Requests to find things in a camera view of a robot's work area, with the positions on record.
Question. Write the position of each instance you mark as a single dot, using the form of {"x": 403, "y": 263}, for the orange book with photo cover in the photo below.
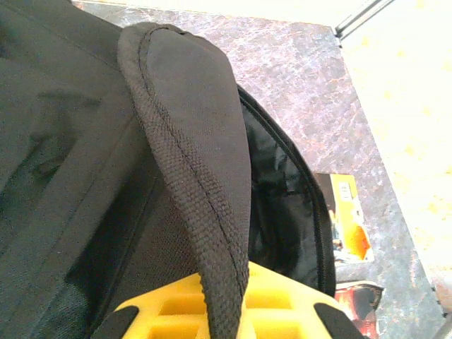
{"x": 347, "y": 219}

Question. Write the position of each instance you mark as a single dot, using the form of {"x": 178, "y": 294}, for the black fabric backpack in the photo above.
{"x": 70, "y": 141}

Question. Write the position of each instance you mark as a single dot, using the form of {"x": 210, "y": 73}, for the aluminium frame post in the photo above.
{"x": 360, "y": 16}

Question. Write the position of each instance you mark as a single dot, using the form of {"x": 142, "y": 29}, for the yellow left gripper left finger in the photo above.
{"x": 169, "y": 310}

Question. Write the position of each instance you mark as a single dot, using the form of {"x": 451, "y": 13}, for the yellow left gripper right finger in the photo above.
{"x": 275, "y": 310}

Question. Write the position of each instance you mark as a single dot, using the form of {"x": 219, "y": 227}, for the dark Three Days book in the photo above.
{"x": 360, "y": 310}

